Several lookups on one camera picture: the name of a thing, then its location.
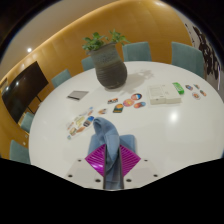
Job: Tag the black flat screen television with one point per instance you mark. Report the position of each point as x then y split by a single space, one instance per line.
23 90

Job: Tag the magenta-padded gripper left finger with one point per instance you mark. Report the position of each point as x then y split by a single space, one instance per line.
95 161

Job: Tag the green plant in grey pot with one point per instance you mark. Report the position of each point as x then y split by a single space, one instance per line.
110 70

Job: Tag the round blue orange sticker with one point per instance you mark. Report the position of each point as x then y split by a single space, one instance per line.
136 96

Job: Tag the small rectangular dark sticker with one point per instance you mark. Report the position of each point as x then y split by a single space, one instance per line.
112 100

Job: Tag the grey flat booklet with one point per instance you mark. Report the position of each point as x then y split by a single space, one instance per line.
77 95

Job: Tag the group of teal chairs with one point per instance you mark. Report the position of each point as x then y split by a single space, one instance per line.
136 51

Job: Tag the dark rectangular orange sticker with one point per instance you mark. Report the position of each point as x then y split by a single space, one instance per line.
118 108

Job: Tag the round orange pink sticker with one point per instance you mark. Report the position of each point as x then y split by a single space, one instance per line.
128 102

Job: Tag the round red blue sticker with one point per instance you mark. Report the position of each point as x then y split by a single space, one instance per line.
139 104

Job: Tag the blue terry towel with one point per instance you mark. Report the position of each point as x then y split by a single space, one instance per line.
106 133

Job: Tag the white flat box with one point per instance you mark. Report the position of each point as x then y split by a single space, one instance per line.
163 94

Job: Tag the cluster of colourful stickers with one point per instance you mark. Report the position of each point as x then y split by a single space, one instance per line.
81 121

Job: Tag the small green packet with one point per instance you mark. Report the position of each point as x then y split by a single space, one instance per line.
178 88

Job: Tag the small round sticker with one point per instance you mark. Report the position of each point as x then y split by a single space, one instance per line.
196 86
203 93
196 95
189 87

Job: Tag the round ceiling spotlight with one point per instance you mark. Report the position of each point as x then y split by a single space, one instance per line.
29 49

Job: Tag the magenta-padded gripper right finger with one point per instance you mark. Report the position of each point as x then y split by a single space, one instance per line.
129 161

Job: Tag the small orange sticker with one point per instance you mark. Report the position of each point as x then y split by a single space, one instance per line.
102 111

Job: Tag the white banner with black calligraphy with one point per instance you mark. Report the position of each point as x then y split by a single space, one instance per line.
208 53

